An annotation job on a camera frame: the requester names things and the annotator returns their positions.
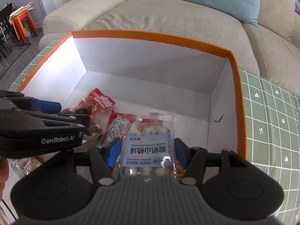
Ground pile of papers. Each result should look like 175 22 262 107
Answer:
9 2 34 18

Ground red sausage packet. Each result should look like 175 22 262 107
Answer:
102 111 137 147

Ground clear packet of brown snacks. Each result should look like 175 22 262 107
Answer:
9 156 46 177

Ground orange spicy snack packet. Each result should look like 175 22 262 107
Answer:
173 159 188 181

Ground light blue pillow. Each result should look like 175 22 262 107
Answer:
183 0 260 26

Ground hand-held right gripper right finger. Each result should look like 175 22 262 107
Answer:
174 137 248 185

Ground red packet of braised meat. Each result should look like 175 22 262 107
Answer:
78 88 116 122

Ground red and yellow stools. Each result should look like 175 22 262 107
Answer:
10 10 38 40

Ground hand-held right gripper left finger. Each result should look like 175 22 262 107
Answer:
60 137 123 186

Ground orange stool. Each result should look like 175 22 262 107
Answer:
12 16 24 41

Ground clear packet of dark plum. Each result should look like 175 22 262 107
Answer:
58 107 105 146

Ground orange cardboard box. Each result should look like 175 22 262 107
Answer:
16 29 248 169

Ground beige sofa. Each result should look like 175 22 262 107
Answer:
39 0 300 92

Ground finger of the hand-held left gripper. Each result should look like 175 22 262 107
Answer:
25 112 91 137
0 90 62 113

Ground black chair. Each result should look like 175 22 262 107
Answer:
0 3 14 59

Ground clear packet of white balls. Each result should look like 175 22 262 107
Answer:
112 109 177 183

